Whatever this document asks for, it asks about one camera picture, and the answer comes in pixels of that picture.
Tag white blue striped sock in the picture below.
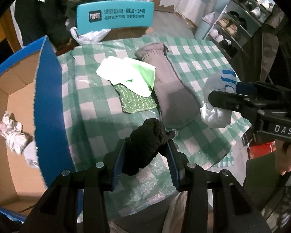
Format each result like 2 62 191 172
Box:
200 68 236 128

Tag black knit glove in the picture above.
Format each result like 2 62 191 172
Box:
122 118 178 176

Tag long grey knit sock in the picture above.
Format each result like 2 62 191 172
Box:
135 43 201 129

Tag green sparkly knit cloth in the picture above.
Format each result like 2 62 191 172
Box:
113 84 157 114

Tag white green plastic pouch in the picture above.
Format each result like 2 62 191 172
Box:
96 56 156 97

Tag person right hand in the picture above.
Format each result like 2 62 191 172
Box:
274 140 291 176

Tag red box on floor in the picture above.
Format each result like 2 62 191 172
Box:
248 142 275 159

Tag green checkered tablecloth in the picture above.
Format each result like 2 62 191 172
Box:
56 34 252 220

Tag grey shoe rack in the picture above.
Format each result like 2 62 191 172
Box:
204 0 274 61

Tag open cardboard shoe box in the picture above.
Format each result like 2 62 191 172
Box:
0 37 75 222

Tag white plastic bag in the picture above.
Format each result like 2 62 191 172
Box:
70 27 111 45

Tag brown cardboard box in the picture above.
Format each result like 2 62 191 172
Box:
101 27 153 42

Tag teal shoe box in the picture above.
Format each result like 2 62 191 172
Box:
77 0 154 34

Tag hanging dark jackets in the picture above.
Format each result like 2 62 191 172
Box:
15 0 108 49

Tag wooden louvered wardrobe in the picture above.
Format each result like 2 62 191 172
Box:
0 5 23 53

